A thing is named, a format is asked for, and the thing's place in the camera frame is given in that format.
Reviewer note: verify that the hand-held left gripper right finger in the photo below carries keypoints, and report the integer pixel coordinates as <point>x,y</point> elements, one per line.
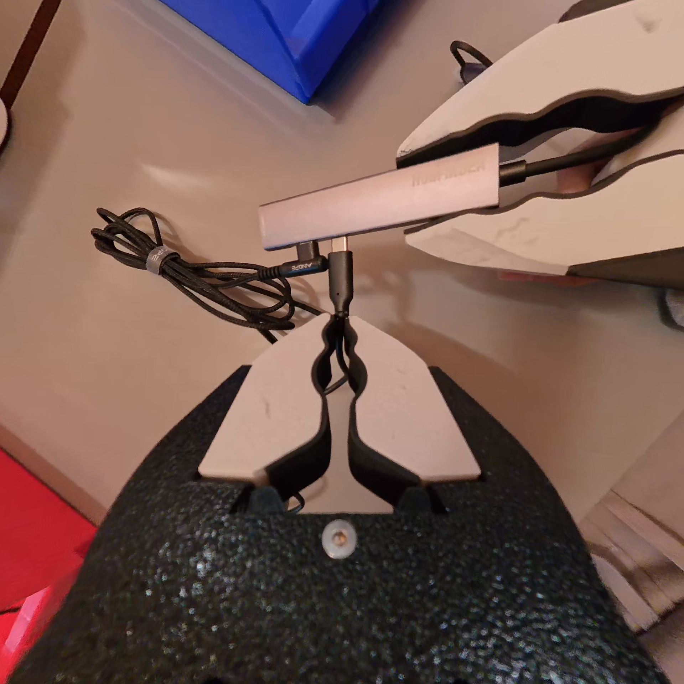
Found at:
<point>411,422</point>

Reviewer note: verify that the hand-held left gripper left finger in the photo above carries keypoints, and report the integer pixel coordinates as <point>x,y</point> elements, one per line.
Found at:
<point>256,417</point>

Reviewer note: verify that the red plastic bin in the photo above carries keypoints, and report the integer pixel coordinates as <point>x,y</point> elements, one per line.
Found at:
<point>32,513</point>

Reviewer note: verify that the grey usb hub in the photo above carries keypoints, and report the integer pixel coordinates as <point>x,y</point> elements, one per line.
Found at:
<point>374,203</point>

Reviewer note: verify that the blue plastic bin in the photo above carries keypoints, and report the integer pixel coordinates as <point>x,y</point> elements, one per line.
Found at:
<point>278,37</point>

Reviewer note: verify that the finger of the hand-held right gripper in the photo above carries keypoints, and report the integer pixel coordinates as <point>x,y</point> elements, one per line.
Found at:
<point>588,230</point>
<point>561,69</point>

